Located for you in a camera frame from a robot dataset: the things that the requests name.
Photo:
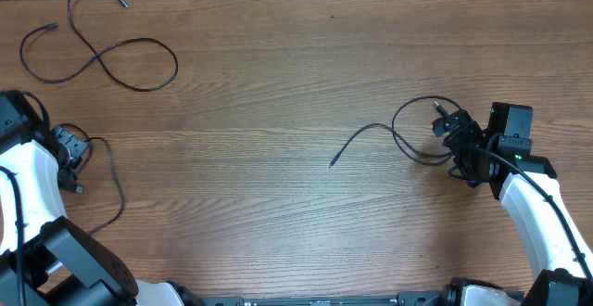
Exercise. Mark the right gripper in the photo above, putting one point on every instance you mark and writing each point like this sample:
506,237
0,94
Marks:
466,129

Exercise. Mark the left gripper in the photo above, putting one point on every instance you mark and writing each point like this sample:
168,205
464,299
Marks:
77,144

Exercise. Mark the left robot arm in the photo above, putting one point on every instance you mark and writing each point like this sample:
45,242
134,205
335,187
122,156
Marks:
46,259

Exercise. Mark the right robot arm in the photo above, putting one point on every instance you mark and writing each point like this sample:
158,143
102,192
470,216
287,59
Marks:
528,190

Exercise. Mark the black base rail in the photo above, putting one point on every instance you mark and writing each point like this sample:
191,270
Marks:
319,301

